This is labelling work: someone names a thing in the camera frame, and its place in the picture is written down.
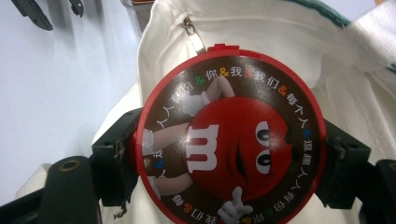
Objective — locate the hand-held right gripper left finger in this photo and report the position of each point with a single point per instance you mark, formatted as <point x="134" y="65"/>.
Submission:
<point x="109" y="161"/>

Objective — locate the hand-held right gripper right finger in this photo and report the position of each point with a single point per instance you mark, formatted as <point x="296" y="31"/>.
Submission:
<point x="345" y="168"/>

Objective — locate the clear plastic container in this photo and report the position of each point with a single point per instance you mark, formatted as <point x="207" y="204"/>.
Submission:
<point x="137" y="14"/>

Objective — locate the red round candy tin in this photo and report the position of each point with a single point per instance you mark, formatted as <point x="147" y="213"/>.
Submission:
<point x="236" y="149"/>

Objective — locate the white printed tote bag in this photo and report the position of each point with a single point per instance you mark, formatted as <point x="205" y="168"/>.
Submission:
<point x="249" y="28"/>

